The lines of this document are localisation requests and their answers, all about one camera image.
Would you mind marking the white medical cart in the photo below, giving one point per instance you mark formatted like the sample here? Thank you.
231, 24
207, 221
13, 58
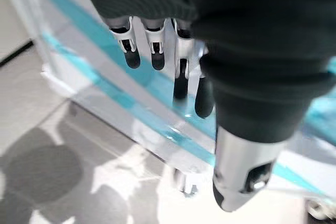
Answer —
65, 77

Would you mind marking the white cart caster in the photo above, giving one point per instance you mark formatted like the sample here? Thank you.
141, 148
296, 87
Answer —
320, 209
183, 182

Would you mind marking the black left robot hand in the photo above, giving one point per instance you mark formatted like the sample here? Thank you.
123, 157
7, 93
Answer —
249, 24

